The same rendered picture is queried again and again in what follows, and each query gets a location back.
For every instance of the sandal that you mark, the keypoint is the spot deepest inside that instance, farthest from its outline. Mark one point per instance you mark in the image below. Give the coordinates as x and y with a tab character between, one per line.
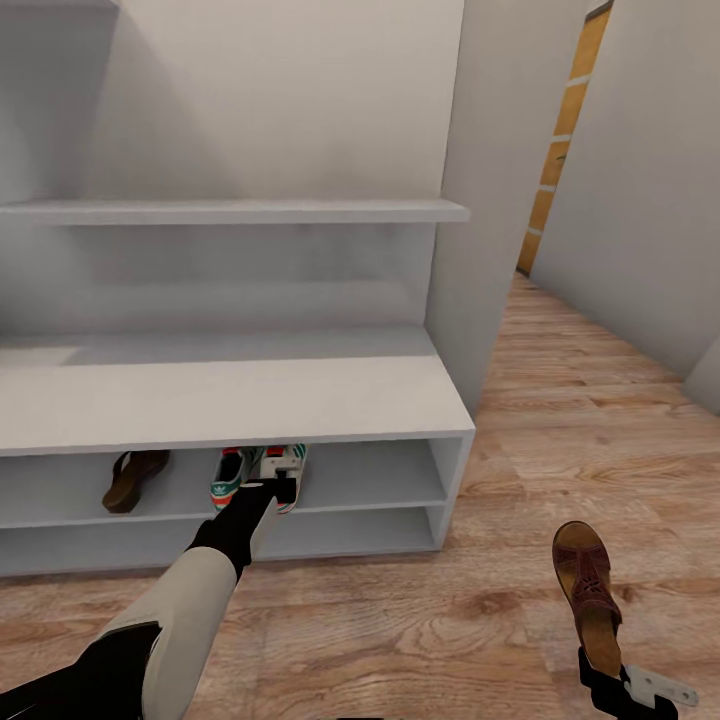
582	566
131	470

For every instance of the gym shoe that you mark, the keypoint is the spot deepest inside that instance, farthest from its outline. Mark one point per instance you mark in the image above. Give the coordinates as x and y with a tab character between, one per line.
232	470
289	450

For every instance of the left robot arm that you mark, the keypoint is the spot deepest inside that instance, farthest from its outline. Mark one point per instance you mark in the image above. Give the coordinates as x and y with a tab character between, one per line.
147	662

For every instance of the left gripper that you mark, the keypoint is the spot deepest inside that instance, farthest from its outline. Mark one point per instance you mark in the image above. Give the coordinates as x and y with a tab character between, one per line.
286	489

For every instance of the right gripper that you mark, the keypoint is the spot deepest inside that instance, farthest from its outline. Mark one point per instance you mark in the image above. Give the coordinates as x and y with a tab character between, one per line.
609	695

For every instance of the door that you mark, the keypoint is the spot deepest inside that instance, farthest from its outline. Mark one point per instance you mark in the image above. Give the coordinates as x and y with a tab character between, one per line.
578	81

